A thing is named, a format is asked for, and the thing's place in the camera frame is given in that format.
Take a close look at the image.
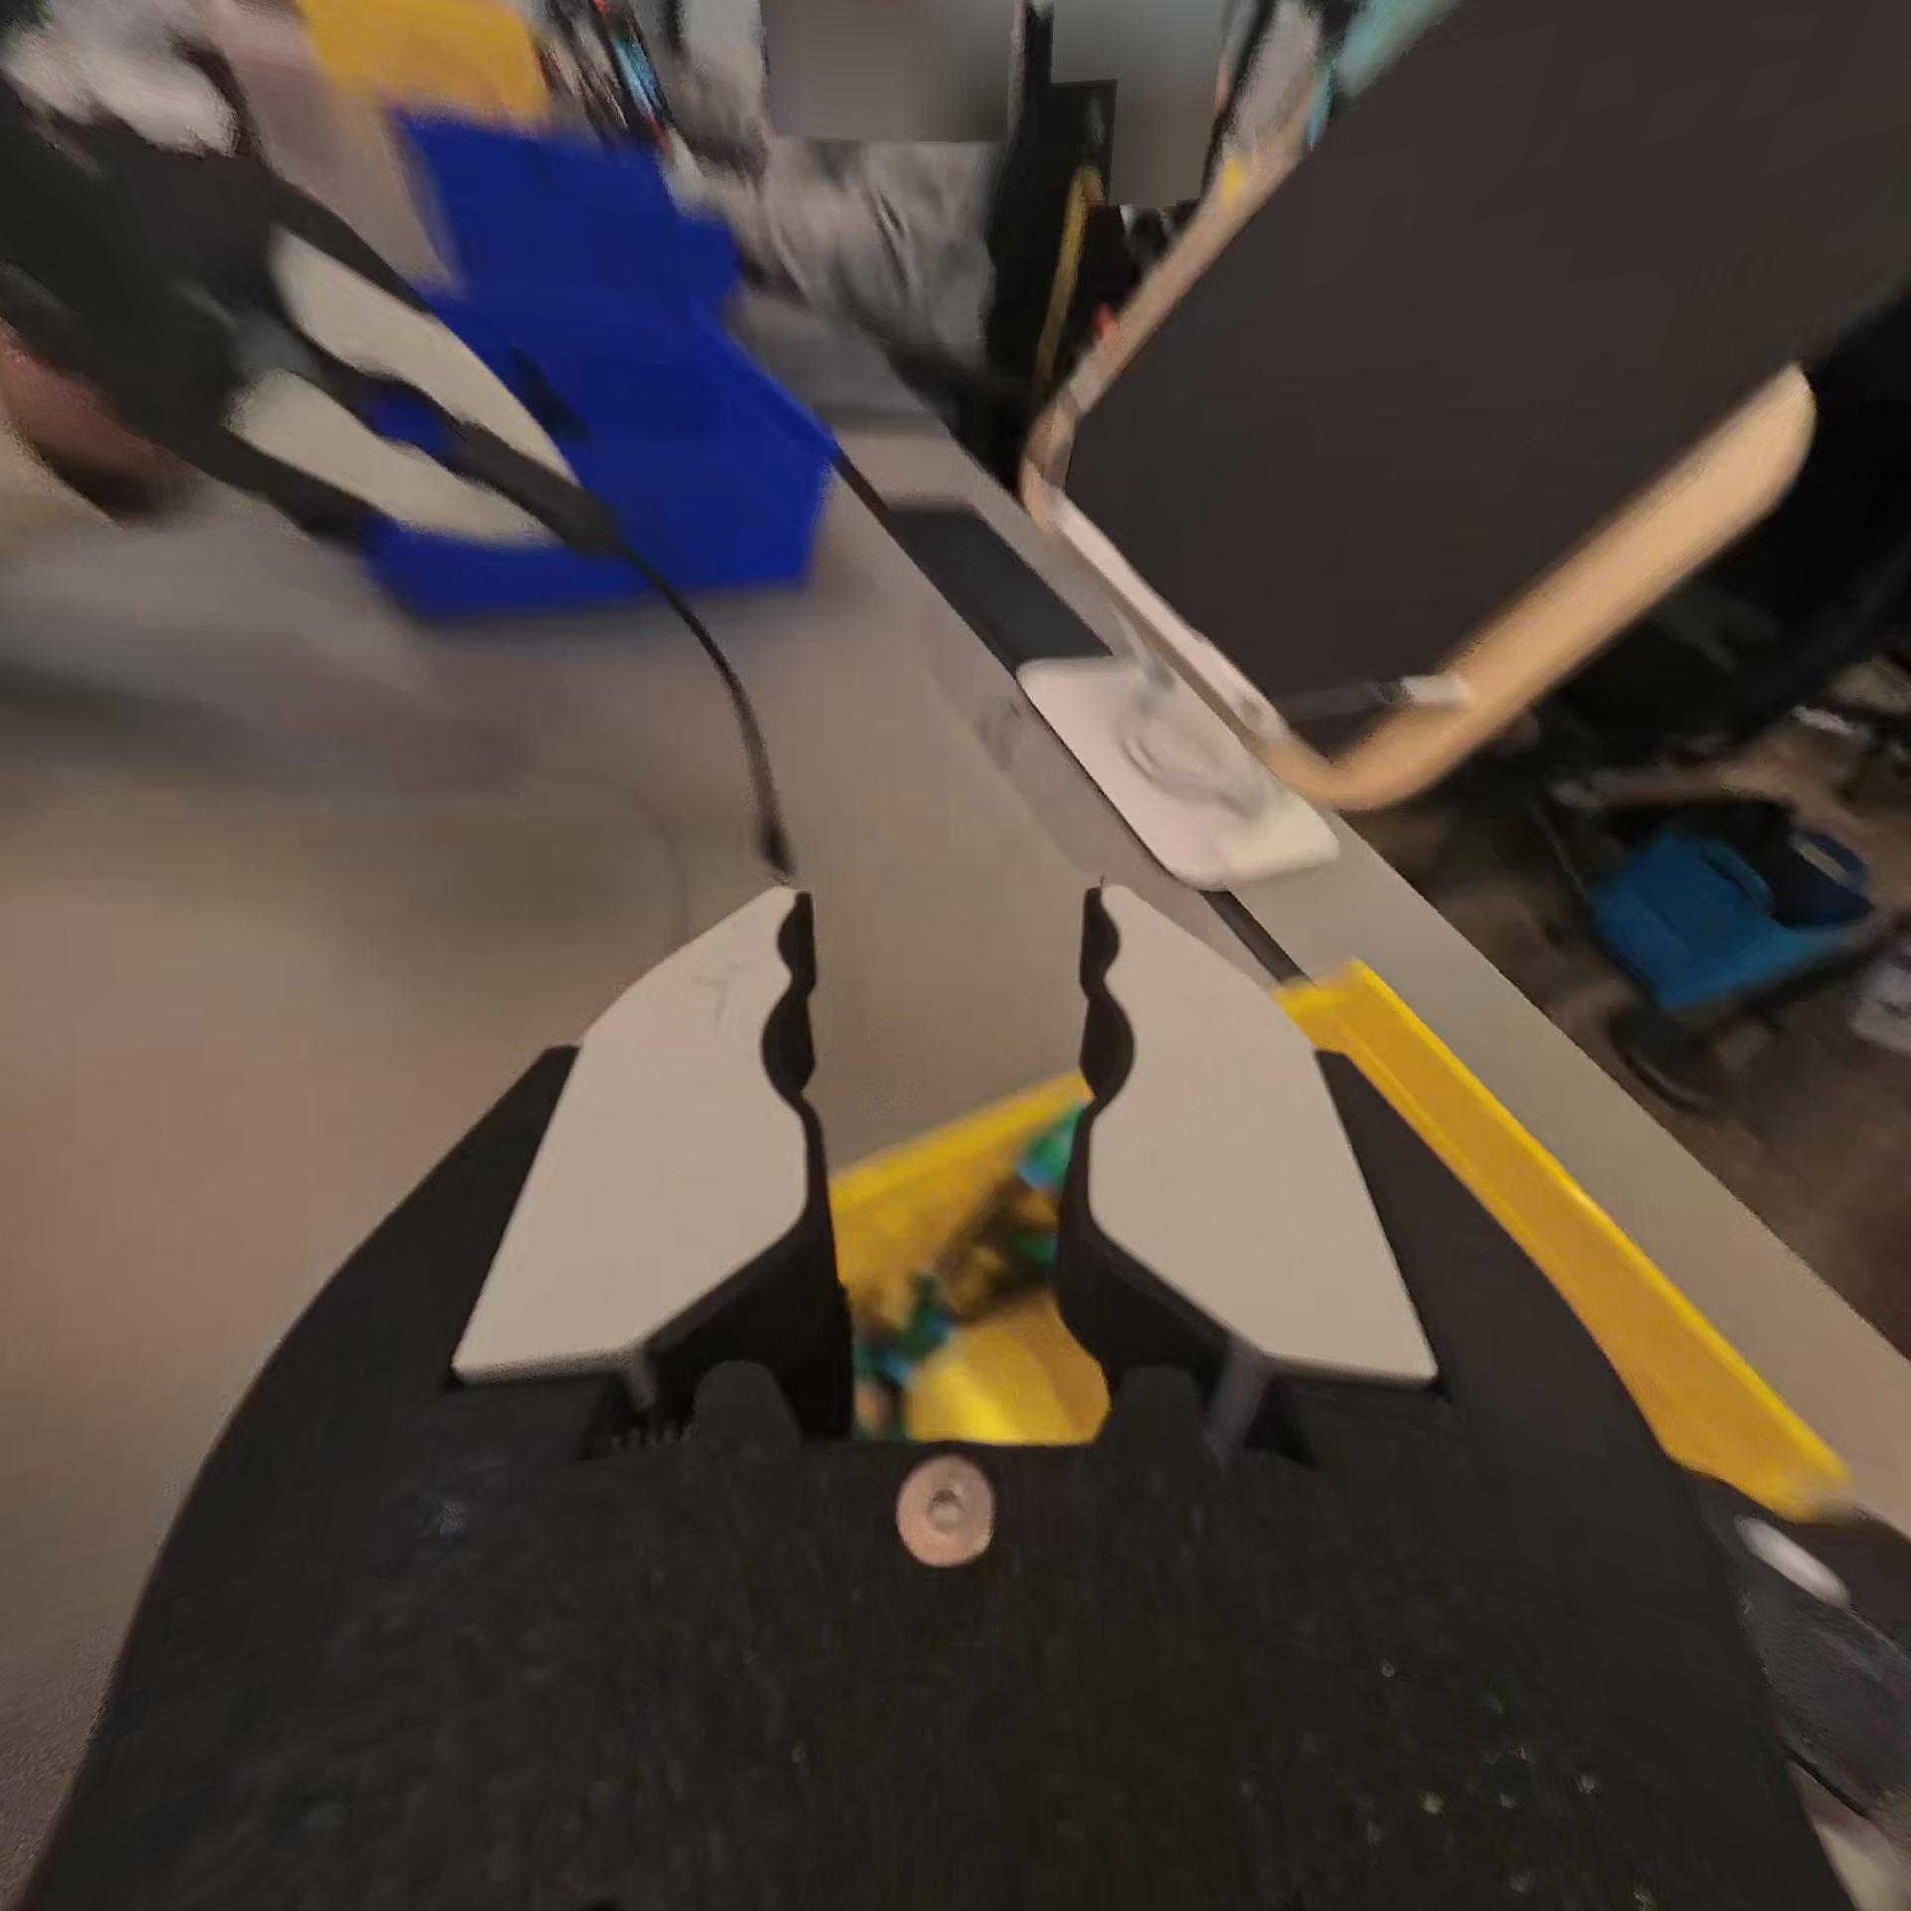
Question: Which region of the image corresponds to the grey desk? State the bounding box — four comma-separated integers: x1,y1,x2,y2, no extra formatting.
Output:
0,291,1911,1911

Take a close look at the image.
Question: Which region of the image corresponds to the yellow plastic bin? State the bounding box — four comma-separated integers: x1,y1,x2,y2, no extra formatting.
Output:
828,962,1853,1523

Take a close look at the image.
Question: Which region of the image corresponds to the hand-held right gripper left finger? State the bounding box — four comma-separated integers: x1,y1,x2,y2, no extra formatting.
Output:
450,884,856,1444

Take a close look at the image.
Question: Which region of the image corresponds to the dark grey divider panel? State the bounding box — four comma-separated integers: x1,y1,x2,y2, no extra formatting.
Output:
1019,0,1911,817

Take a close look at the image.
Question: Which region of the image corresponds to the blue plastic bin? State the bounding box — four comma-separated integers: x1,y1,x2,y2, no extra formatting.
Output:
364,112,838,618

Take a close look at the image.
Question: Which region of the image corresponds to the white panel base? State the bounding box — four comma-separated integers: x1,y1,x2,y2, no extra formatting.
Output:
1015,657,1344,888

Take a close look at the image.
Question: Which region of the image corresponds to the blue bag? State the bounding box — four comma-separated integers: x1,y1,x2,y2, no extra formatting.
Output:
1586,825,1881,1022

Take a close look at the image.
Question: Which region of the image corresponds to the black chair yellow strap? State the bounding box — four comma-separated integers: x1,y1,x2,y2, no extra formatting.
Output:
985,74,1123,436

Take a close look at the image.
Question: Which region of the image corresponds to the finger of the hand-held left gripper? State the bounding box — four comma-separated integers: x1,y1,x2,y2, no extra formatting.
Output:
223,373,621,562
269,231,591,502

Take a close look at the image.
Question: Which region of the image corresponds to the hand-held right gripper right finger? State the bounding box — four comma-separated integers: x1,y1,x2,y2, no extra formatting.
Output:
1057,884,1439,1458

